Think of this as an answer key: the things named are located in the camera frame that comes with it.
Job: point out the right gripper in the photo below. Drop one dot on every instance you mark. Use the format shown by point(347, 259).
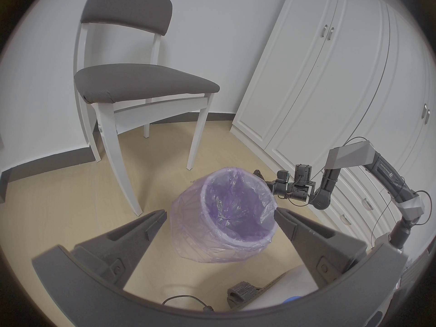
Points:
point(281, 189)

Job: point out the grey and white chair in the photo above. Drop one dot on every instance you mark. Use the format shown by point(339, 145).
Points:
point(136, 80)

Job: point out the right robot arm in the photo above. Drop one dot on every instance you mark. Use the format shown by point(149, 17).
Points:
point(351, 155)

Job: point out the white wardrobe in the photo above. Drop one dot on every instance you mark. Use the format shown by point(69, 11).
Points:
point(323, 97)

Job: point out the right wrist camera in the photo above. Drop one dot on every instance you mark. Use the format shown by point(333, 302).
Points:
point(282, 175)

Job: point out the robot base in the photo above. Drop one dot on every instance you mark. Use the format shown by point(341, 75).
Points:
point(289, 284)

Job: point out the purple plastic bag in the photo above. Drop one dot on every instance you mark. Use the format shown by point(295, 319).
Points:
point(235, 216)

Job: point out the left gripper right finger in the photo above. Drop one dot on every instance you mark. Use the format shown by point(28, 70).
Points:
point(323, 254)

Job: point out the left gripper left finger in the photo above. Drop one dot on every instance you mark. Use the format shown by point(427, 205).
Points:
point(115, 250)

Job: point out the white trash bin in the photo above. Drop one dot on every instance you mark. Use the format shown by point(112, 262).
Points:
point(245, 246)

